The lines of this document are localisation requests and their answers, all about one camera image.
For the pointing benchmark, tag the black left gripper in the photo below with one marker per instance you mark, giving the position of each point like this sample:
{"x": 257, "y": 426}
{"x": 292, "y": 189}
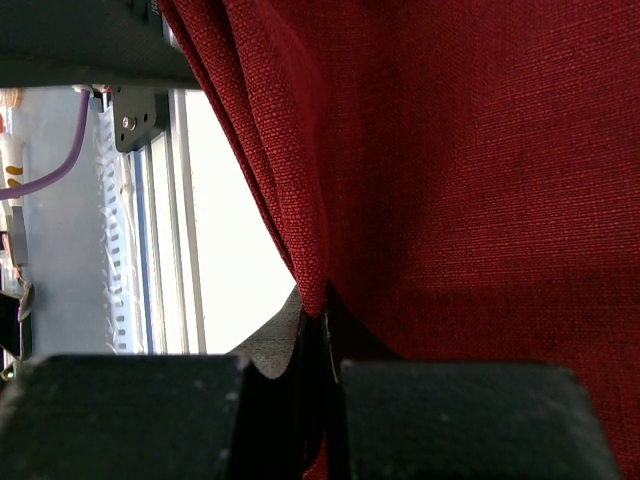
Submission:
{"x": 67, "y": 42}

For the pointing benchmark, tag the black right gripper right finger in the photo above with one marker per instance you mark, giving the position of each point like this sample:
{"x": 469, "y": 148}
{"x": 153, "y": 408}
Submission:
{"x": 520, "y": 386}

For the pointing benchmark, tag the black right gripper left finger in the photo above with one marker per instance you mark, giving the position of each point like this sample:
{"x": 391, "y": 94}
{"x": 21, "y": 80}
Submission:
{"x": 247, "y": 414}

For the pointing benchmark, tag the dark red cloth napkin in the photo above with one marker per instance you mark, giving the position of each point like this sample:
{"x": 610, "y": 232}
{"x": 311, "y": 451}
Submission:
{"x": 465, "y": 174}

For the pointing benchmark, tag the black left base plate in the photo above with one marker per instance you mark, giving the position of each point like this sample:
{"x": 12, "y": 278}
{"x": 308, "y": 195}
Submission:
{"x": 140, "y": 115}

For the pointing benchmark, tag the aluminium front rail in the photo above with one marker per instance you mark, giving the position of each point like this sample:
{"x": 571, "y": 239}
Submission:
{"x": 165, "y": 223}

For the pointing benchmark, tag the slotted cable duct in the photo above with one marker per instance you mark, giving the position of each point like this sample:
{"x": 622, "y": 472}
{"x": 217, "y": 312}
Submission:
{"x": 114, "y": 240}

